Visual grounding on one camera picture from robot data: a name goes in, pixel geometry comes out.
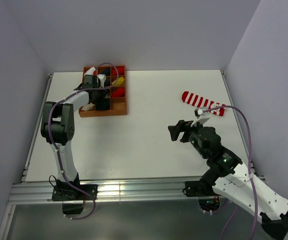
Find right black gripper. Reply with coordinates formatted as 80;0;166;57
167;118;208;159

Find beige red sock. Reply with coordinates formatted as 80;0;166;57
81;103;96;112

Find dark green reindeer sock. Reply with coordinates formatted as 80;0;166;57
95;98;111;111

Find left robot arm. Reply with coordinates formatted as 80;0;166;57
40;73;110;200

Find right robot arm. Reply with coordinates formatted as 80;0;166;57
168;120;288;240

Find black white striped rolled sock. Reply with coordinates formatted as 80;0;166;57
104;89;111;99

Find wooden compartment organizer tray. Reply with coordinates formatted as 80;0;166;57
78;63;128;118

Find dark teal rolled sock middle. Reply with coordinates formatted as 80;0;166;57
104;78;111;87

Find dark teal rolled sock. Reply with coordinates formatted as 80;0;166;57
104;78;111;87
101;68;111;76

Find red rolled sock lower right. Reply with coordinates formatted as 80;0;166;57
111;87;125;98

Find red rolled sock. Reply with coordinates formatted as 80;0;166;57
111;66;125;76
111;87;125;98

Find dark teal rolled sock top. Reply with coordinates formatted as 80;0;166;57
101;68;111;76

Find yellow rolled sock right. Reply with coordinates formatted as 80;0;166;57
112;76;125;87

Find red white striped santa sock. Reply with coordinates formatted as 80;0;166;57
181;91;225;109

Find red rolled sock top right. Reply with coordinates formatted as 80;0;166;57
111;66;125;76

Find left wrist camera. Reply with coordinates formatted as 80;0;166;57
92;74;107;88

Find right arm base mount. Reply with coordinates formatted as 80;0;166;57
182;178;229;210

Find aluminium frame rail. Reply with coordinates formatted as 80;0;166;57
7;176;199;205

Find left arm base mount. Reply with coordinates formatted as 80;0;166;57
48;175;98;220

